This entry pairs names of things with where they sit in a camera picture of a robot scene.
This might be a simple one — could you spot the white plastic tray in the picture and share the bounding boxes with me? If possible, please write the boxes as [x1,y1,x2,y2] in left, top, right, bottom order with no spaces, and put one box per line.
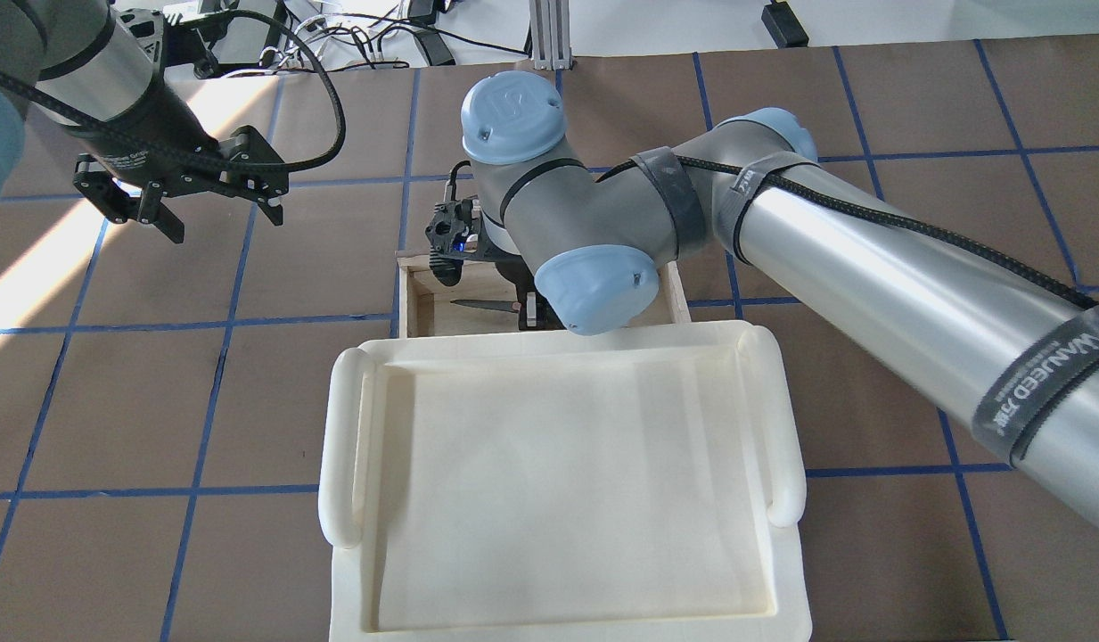
[318,320,813,641]

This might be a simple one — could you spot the black braided cable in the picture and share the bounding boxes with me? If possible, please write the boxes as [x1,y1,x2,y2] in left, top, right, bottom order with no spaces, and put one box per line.
[593,153,1099,313]

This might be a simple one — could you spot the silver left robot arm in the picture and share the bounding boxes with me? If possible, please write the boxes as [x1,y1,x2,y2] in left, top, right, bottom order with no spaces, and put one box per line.
[0,1,289,243]

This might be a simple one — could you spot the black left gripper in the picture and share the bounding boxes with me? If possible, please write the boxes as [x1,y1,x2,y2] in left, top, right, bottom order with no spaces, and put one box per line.
[73,128,289,244]

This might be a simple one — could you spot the light wooden drawer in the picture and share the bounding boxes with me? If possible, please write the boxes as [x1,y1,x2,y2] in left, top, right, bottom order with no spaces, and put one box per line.
[396,250,693,340]

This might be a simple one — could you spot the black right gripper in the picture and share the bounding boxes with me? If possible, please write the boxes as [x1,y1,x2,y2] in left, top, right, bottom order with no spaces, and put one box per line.
[424,198,544,332]

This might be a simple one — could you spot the aluminium frame post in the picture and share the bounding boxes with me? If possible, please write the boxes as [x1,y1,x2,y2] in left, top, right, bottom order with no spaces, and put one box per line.
[529,0,575,70]

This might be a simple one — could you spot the grey orange scissors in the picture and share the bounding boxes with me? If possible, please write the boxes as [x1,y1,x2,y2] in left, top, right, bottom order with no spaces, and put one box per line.
[451,298,521,314]

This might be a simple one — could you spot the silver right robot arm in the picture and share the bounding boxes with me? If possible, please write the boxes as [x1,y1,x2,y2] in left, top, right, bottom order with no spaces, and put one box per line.
[428,70,1099,529]

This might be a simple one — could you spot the black power adapter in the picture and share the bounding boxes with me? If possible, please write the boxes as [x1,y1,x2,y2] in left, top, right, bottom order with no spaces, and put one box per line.
[761,1,809,49]

